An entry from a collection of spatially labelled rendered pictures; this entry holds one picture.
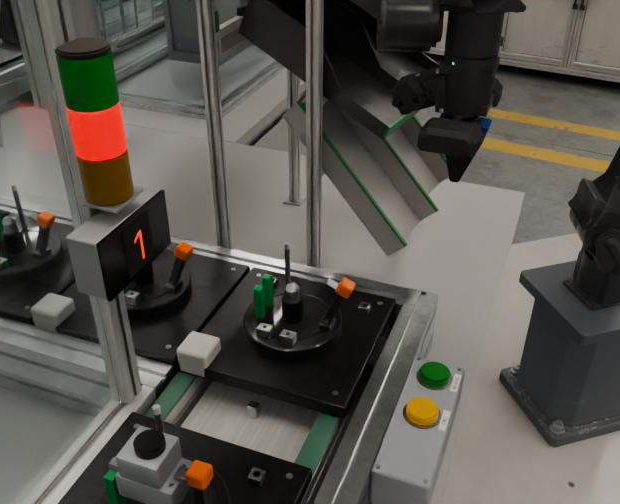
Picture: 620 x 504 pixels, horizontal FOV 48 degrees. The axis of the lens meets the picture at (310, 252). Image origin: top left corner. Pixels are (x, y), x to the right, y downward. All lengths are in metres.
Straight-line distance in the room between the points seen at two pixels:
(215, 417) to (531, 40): 4.27
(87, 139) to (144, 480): 0.33
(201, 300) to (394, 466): 0.40
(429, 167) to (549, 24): 3.63
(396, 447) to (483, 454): 0.18
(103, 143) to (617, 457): 0.77
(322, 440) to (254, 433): 0.10
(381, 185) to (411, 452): 0.50
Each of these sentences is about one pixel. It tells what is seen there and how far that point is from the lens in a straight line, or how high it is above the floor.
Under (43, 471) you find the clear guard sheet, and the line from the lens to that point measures 0.84.
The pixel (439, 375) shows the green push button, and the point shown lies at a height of 0.97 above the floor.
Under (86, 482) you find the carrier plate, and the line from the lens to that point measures 0.84.
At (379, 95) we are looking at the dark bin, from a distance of 1.11.
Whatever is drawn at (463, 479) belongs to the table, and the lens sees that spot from 0.97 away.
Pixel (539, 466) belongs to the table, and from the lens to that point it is 1.01.
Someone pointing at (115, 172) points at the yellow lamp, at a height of 1.30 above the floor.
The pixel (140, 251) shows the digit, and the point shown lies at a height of 1.20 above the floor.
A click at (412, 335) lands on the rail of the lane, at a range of 1.01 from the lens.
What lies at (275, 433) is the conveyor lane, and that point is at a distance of 0.93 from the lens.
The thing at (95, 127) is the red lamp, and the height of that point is 1.35.
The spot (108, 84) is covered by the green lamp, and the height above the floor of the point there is 1.38.
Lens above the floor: 1.61
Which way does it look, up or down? 34 degrees down
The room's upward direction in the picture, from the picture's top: straight up
